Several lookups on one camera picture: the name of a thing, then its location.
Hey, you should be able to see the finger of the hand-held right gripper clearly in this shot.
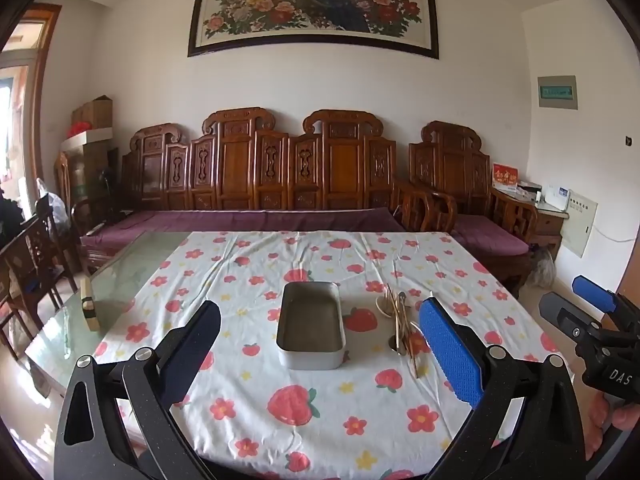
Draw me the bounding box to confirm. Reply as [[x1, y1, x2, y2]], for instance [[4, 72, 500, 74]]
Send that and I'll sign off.
[[539, 291, 609, 356], [572, 275, 640, 333]]

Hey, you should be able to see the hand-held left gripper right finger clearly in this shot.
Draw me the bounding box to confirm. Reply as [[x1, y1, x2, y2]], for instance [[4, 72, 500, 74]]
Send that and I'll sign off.
[[417, 297, 587, 480]]

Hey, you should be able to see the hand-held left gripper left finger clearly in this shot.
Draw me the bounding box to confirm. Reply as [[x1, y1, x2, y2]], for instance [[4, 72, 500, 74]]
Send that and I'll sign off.
[[54, 300, 222, 480]]

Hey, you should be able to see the rectangular metal tray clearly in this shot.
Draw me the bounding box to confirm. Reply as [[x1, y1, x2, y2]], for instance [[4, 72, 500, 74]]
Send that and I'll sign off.
[[276, 281, 347, 372]]

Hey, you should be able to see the person's right hand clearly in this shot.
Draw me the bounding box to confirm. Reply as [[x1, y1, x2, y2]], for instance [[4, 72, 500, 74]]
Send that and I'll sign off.
[[584, 390, 640, 461]]

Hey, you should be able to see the white fluffy bundle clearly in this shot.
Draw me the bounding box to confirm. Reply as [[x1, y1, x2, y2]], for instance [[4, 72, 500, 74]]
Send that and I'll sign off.
[[530, 250, 557, 289]]

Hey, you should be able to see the white electrical panel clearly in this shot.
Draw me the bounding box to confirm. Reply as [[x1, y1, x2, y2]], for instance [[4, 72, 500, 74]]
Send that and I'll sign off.
[[560, 190, 599, 259]]

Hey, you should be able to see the wooden side table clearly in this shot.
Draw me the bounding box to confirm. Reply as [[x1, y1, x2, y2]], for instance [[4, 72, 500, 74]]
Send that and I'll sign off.
[[531, 200, 571, 261]]

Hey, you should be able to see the white telephone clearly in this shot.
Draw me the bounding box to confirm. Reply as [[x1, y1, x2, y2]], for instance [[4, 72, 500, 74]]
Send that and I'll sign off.
[[542, 186, 572, 211]]

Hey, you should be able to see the strawberry print tablecloth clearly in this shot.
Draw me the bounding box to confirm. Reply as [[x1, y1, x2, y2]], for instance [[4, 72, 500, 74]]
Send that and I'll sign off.
[[92, 230, 576, 480]]

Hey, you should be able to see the purple armchair cushion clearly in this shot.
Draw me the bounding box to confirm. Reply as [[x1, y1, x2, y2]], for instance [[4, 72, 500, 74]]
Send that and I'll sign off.
[[452, 215, 530, 257]]

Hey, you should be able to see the wooden block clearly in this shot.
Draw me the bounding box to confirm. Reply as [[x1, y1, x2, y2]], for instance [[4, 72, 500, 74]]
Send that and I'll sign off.
[[80, 277, 101, 332]]

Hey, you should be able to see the purple sofa cushion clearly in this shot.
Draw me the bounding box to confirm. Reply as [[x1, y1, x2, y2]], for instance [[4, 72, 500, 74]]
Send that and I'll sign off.
[[80, 207, 406, 250]]

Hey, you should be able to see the red greeting card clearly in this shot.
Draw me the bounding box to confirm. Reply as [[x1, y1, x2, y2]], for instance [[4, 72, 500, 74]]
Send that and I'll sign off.
[[492, 162, 519, 191]]

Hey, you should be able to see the carved wooden armchair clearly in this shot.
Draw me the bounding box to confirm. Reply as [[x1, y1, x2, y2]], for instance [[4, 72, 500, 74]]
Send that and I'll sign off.
[[395, 121, 540, 293]]

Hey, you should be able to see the dark wooden chair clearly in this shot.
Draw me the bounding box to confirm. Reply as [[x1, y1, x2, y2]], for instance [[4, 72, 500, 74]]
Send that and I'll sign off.
[[0, 212, 68, 361]]

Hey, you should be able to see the carved wooden sofa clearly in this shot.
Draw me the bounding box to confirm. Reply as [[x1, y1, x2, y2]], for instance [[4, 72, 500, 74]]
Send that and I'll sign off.
[[72, 106, 407, 273]]

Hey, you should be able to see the clear plastic bag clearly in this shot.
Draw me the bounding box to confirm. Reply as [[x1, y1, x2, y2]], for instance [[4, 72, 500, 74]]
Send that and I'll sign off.
[[35, 177, 69, 235]]

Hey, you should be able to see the cardboard box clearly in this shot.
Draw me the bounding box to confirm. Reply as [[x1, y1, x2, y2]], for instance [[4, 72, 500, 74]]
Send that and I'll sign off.
[[71, 95, 114, 133]]

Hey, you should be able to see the framed peacock painting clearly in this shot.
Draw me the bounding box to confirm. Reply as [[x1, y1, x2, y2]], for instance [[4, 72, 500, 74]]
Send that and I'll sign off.
[[187, 0, 440, 60]]

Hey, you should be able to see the white cable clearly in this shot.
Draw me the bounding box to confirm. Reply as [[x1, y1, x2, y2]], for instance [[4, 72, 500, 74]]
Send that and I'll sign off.
[[595, 224, 637, 242]]

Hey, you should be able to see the wall box with green window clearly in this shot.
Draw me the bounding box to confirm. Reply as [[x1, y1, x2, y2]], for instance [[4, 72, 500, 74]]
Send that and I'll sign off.
[[537, 76, 579, 110]]

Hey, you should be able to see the wooden door frame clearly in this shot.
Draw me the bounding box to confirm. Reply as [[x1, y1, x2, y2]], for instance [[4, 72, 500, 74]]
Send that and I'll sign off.
[[0, 2, 63, 211]]

